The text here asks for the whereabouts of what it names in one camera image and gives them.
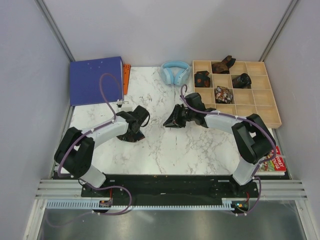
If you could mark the black glossy rolled tie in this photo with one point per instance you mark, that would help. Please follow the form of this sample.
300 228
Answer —
242 81

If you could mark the red white patterned rolled tie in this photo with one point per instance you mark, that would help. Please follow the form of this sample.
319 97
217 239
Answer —
223 95

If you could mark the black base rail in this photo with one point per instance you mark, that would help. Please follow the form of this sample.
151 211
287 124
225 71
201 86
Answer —
171 189

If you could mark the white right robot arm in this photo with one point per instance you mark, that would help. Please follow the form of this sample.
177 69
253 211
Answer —
253 139

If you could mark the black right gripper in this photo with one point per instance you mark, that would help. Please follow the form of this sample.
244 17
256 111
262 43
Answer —
174 120

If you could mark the wooden compartment tray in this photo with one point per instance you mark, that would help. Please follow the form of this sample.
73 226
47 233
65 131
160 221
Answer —
258 98

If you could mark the navy floral necktie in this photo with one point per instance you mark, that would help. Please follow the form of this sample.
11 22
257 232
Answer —
131 137

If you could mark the orange perforated plastic piece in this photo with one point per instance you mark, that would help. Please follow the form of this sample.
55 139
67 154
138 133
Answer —
126 77

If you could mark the blue ring binder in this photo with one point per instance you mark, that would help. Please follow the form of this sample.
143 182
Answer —
84 81

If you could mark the white cable duct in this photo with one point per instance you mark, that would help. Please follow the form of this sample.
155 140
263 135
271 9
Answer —
88 204

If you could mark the red children's book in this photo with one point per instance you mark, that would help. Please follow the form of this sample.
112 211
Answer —
274 167

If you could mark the brown patterned rolled tie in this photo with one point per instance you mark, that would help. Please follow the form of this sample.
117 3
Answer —
223 67

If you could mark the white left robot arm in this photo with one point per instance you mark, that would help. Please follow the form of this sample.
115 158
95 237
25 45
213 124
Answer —
75 152

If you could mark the light blue headphones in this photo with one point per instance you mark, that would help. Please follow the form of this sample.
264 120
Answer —
175 72

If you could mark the dark orange-dotted rolled tie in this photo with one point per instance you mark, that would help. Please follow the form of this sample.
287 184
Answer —
202 79

